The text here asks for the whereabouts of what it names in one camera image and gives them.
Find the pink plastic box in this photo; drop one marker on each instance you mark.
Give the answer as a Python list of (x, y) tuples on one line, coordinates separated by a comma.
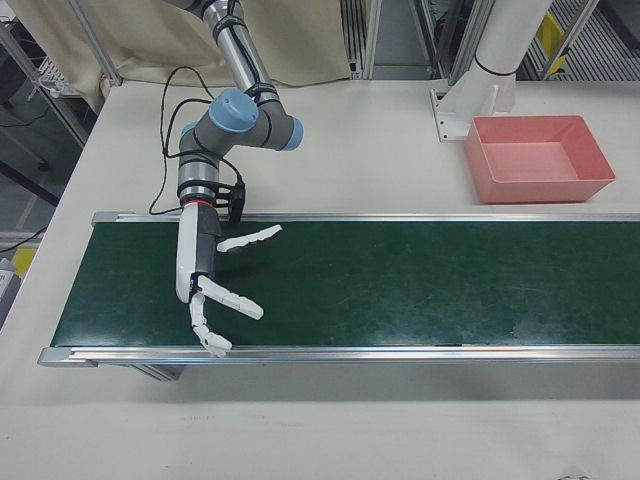
[(530, 190)]

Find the silver-grey robot arm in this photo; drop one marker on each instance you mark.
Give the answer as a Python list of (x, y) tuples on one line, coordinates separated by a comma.
[(235, 117)]

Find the aluminium profile rack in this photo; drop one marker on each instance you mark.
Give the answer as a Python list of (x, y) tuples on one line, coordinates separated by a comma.
[(367, 35)]

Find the white-grey robot hand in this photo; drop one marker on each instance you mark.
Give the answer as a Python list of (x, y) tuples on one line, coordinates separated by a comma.
[(192, 250)]

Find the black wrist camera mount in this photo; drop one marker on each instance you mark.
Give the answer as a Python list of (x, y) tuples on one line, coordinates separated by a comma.
[(239, 200)]

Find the white post with bracket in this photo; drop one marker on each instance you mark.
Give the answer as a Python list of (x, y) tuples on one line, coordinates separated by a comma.
[(500, 40)]

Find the green conveyor belt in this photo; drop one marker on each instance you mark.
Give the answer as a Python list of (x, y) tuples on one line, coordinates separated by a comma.
[(400, 285)]

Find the aluminium frame strut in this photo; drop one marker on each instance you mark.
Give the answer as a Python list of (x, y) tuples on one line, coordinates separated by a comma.
[(102, 55)]

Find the beige curtain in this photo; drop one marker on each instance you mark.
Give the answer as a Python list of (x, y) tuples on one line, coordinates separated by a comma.
[(150, 40)]

